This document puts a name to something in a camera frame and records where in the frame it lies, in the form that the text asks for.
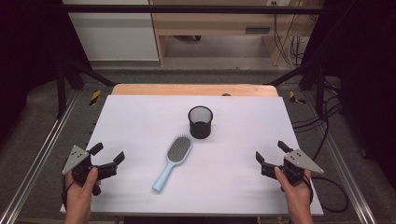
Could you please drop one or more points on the white table board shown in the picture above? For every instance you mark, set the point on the white table board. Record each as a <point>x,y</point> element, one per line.
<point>218,174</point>

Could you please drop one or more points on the light blue hairbrush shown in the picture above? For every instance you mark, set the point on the light blue hairbrush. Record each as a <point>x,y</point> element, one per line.
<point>176,157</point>

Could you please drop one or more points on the black mesh cup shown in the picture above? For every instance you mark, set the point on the black mesh cup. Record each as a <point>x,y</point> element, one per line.
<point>200,126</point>

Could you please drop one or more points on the black metal stand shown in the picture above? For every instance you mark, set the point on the black metal stand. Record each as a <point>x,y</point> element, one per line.
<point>61,90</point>
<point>320,93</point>

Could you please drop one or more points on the person's right hand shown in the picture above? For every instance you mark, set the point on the person's right hand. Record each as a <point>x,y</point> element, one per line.
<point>295,196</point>

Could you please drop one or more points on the wooden desk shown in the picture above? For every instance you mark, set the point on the wooden desk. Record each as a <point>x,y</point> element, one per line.
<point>218,23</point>

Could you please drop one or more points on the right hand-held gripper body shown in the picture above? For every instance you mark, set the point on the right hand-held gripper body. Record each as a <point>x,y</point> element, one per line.
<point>295,165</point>

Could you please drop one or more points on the person's left hand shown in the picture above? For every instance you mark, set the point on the person's left hand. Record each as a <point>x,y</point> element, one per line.
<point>81,194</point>

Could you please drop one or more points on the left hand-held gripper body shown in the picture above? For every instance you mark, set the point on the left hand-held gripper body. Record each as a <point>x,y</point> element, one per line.
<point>80,169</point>

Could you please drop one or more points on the black metal crossbar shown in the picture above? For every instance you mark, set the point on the black metal crossbar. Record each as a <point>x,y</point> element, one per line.
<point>186,9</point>

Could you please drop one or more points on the wooden table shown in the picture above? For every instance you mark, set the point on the wooden table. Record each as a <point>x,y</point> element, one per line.
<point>174,89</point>

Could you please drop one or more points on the white cabinet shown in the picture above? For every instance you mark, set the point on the white cabinet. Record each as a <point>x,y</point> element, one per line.
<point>115,37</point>

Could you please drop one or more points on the black curtain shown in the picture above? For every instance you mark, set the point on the black curtain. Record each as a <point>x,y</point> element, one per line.
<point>28,46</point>
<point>367,62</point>

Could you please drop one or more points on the aluminium rail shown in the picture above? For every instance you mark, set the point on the aluminium rail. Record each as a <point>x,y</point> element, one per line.
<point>37,158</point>
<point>345,174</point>

